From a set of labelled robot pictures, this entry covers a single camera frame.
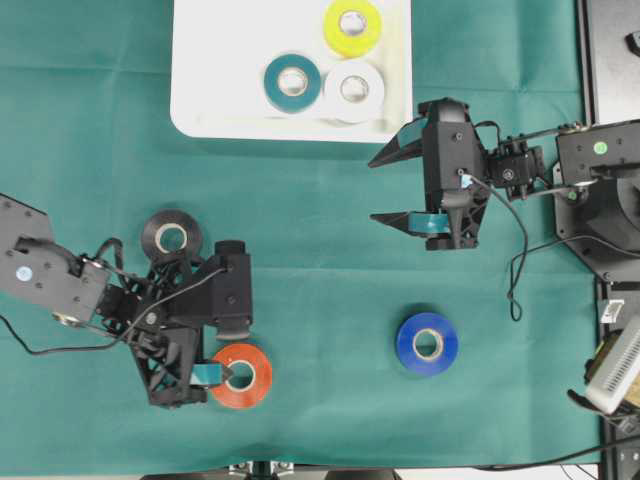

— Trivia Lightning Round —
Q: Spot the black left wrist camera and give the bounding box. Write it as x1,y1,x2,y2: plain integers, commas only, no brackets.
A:
166,240,253,341

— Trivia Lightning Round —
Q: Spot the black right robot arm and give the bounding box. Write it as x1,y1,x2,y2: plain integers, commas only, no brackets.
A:
368,98,639,282

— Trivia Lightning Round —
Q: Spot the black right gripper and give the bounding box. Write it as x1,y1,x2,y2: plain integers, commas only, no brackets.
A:
368,118,544,250

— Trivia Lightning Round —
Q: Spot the green table cloth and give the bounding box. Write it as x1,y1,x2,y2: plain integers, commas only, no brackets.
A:
1,1,599,476

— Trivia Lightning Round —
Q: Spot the black right camera cable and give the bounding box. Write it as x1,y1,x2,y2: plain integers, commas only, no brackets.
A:
467,177,640,322

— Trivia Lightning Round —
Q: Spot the yellow tape roll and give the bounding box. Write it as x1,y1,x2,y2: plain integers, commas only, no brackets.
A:
323,0,382,58

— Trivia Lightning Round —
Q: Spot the teal tape roll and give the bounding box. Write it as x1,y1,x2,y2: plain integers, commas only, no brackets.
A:
263,53,322,114

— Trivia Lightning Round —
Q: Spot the black tape roll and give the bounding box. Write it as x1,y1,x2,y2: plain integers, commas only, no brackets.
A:
141,209,203,263

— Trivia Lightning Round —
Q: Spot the white plastic case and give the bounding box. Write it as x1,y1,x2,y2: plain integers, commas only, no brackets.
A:
170,1,413,143

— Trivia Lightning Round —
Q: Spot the black aluminium frame rail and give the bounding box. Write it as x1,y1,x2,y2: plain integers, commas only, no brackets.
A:
575,1,639,124

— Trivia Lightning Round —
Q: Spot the black camera stand base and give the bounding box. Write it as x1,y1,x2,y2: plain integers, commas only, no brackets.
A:
142,461,401,480

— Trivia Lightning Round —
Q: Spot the red tape roll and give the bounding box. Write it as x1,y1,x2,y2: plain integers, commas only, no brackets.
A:
209,342,273,410

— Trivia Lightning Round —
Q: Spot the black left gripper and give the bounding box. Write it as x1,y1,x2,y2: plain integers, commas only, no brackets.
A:
97,249,233,408

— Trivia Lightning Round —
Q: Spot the white perforated box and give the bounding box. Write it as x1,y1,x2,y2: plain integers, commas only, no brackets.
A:
586,315,639,415

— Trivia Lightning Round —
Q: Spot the black camera cable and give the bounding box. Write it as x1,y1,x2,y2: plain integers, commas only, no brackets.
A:
467,177,640,322
0,264,231,357

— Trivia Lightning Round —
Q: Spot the black left camera cable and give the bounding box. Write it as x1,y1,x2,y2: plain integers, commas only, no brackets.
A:
0,264,231,357

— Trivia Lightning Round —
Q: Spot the blue tape roll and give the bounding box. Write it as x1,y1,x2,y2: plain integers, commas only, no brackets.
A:
395,312,459,377

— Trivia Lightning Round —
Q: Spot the white tape roll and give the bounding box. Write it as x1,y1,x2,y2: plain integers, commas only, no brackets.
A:
324,60,385,123

